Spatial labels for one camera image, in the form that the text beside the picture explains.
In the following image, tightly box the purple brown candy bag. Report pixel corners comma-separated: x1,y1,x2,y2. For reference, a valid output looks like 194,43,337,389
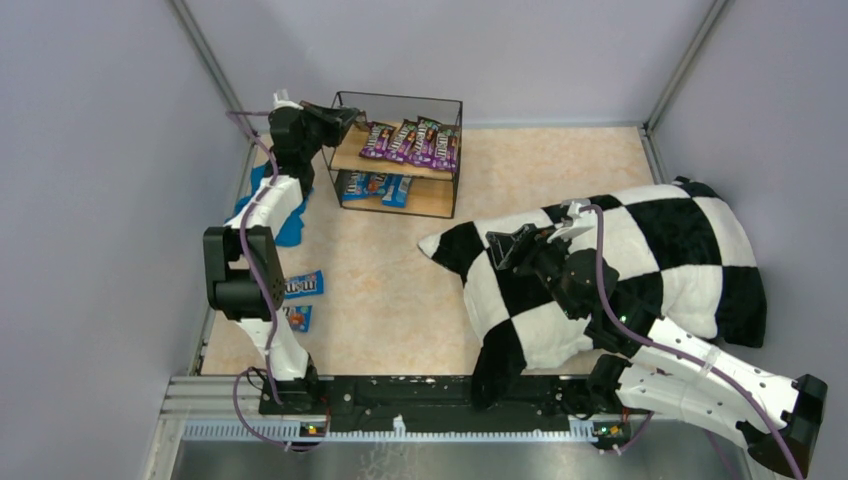
409,116,442,167

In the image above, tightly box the blue candy bag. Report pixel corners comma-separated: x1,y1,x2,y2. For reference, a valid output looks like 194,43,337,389
365,173,393,197
341,171,369,202
381,175,413,208
284,270,325,300
282,305,313,333

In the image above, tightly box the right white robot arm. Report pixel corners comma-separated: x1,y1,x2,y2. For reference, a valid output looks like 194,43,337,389
486,223,827,479

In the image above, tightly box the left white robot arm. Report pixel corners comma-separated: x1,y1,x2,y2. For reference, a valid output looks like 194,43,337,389
203,100,361,401

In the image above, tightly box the blue candy bag in shelf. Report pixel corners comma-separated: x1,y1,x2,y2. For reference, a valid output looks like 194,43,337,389
365,173,393,197
381,175,413,208
341,171,369,202

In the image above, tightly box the purple candy bag on shelf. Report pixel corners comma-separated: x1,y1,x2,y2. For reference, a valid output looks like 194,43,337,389
443,125,461,172

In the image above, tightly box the blue crumpled cloth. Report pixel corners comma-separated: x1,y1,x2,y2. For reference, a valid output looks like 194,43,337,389
224,166,310,248

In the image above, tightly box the black white checkered pillow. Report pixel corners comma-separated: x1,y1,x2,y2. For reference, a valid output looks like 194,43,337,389
418,177,767,410

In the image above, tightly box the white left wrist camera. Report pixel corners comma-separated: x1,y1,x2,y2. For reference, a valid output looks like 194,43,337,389
271,89,303,111

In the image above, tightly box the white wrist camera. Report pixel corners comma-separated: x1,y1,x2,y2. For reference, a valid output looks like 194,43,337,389
271,89,303,111
547,199,597,243

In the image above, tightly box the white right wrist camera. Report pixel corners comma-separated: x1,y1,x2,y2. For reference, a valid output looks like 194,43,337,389
547,199,597,243

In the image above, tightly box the black wire wooden shelf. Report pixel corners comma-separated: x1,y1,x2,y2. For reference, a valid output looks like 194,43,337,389
323,91,464,219

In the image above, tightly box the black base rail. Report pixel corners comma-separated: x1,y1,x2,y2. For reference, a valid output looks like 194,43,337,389
258,375,636,434

